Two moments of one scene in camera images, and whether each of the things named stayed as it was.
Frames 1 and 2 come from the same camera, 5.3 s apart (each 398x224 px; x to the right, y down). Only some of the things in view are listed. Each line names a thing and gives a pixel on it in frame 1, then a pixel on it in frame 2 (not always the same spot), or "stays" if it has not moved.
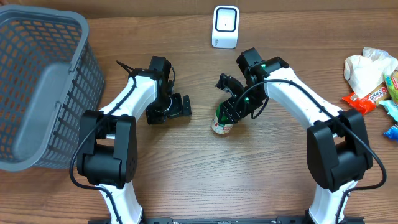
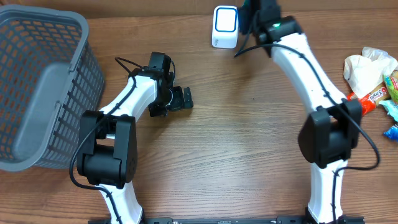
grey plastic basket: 52,86 stays
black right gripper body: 240,105 -> 245,15
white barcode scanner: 226,27 stays
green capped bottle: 221,127 -> 245,4
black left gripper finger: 186,106 -> 187,98
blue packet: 392,133 stays
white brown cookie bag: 366,73 stays
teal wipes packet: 391,107 stays
